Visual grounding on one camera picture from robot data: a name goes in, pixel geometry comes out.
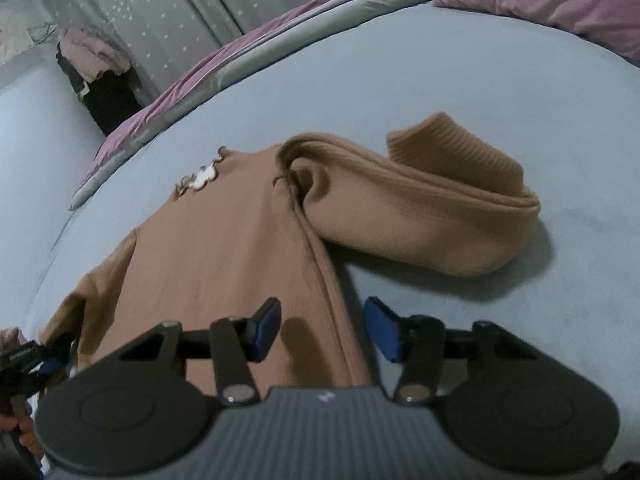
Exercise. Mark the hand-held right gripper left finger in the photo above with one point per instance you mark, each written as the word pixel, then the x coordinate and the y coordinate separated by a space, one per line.
pixel 265 330

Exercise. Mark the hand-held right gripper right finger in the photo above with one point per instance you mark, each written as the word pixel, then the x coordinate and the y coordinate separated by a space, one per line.
pixel 382 327

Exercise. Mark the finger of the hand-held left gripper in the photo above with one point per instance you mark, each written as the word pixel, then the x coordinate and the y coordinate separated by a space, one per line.
pixel 49 366

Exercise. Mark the tan knit sweater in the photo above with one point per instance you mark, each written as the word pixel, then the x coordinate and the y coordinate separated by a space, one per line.
pixel 240 240

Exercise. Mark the black hanging clothes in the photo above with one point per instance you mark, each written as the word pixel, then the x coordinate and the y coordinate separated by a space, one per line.
pixel 112 100

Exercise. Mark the person's left hand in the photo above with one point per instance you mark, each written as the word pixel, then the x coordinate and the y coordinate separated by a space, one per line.
pixel 25 437

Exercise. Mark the grey-blue bed sheet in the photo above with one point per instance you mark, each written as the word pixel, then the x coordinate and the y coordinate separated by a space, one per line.
pixel 450 85

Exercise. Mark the pink and grey quilt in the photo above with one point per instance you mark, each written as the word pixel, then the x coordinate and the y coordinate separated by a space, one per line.
pixel 225 60

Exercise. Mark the pink hanging garment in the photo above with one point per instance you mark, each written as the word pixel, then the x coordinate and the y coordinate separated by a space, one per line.
pixel 90 52

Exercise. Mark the grey star-print curtain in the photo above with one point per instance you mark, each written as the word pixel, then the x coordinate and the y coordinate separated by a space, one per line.
pixel 175 10

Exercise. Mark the white bag with red print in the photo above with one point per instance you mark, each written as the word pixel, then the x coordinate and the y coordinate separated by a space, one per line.
pixel 20 30

